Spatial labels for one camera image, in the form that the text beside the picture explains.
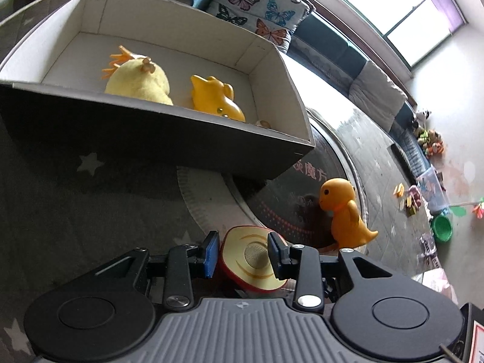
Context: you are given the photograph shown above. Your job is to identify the red white round speaker toy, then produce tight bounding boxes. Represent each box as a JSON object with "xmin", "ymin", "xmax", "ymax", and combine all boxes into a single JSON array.
[{"xmin": 219, "ymin": 225, "xmax": 287, "ymax": 293}]

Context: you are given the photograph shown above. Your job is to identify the orange rubber dinosaur toy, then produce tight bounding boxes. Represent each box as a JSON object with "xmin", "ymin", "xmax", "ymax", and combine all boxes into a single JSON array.
[{"xmin": 318, "ymin": 178, "xmax": 378, "ymax": 249}]

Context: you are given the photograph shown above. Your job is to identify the black round induction cooktop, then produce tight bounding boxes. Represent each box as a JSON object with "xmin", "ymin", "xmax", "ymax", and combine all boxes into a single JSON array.
[{"xmin": 224, "ymin": 117, "xmax": 368, "ymax": 250}]

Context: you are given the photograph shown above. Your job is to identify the small toys on tablecloth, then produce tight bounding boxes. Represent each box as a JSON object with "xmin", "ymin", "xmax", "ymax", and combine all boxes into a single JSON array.
[{"xmin": 393, "ymin": 184, "xmax": 423, "ymax": 216}]

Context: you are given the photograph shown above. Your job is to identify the grey quilted star tablecloth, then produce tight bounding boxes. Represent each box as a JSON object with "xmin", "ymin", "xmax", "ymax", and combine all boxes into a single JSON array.
[{"xmin": 1, "ymin": 54, "xmax": 430, "ymax": 361}]

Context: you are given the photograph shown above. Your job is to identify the yellow rubber dolphin toy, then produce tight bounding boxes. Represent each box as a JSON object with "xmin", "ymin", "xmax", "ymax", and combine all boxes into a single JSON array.
[{"xmin": 190, "ymin": 75, "xmax": 246, "ymax": 122}]

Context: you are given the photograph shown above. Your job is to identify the green plastic bowl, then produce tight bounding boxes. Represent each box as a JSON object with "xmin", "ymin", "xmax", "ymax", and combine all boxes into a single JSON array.
[{"xmin": 431, "ymin": 215, "xmax": 453, "ymax": 244}]

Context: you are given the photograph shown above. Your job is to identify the clear plastic storage bin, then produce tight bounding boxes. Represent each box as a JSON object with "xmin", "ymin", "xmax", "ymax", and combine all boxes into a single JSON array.
[{"xmin": 416, "ymin": 166, "xmax": 449, "ymax": 214}]

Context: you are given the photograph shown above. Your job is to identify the yellow plush chick toy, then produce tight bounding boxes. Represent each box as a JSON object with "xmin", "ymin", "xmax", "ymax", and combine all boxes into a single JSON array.
[{"xmin": 102, "ymin": 45, "xmax": 173, "ymax": 106}]

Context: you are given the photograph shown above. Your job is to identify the grey sofa cushion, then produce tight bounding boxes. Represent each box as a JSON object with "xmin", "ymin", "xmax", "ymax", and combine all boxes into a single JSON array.
[{"xmin": 348, "ymin": 60, "xmax": 408, "ymax": 133}]

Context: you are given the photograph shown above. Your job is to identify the pile of plush toys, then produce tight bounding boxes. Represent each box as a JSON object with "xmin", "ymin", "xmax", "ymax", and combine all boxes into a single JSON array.
[{"xmin": 413, "ymin": 111, "xmax": 445, "ymax": 159}]

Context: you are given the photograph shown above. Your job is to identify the white cardboard box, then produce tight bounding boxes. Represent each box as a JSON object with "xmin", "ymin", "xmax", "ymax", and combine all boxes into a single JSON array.
[{"xmin": 1, "ymin": 0, "xmax": 315, "ymax": 179}]

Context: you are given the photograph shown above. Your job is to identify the colourful pinwheel toy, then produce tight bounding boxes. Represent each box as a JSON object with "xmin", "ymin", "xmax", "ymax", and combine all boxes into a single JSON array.
[{"xmin": 449, "ymin": 198, "xmax": 484, "ymax": 220}]

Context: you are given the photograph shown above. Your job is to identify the blue sofa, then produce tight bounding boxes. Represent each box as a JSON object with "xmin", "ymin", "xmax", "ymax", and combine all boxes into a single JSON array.
[{"xmin": 177, "ymin": 0, "xmax": 430, "ymax": 176}]

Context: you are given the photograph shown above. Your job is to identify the butterfly print pillow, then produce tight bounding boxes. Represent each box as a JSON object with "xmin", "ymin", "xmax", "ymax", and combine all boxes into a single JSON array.
[{"xmin": 207, "ymin": 0, "xmax": 314, "ymax": 53}]

